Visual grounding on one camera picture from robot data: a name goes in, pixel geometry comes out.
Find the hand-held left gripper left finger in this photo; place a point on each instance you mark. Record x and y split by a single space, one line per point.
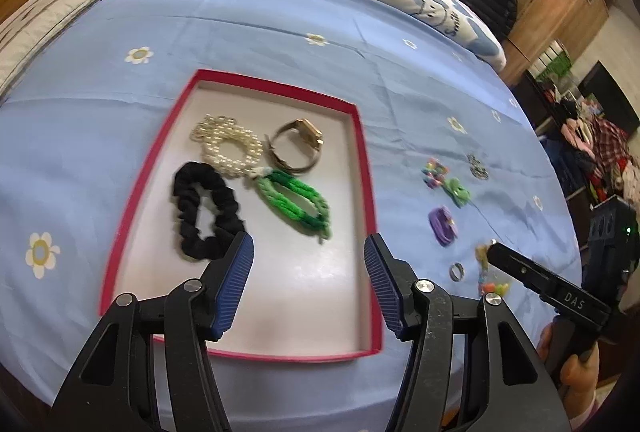
235 282

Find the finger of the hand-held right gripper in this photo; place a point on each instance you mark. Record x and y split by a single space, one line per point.
520 269

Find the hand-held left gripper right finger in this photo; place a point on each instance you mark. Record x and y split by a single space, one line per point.
382 284

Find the clear comb with colourful beads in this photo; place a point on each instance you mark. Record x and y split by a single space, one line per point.
495 286

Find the red shallow box tray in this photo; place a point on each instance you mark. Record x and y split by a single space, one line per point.
300 272

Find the person's right forearm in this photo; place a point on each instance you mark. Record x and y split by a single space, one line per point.
590 414

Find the person's right hand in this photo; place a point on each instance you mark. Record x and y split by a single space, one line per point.
575 374

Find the pile of clothes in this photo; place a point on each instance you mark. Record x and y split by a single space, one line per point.
605 147

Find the black scrunchie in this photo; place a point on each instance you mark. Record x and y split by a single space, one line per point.
187 192

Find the silver rhinestone brooch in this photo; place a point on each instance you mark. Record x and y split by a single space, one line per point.
477 166

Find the gold wristwatch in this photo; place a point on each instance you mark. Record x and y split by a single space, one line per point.
307 130

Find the striped grey white pillow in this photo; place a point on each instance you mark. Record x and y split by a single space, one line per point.
45 12

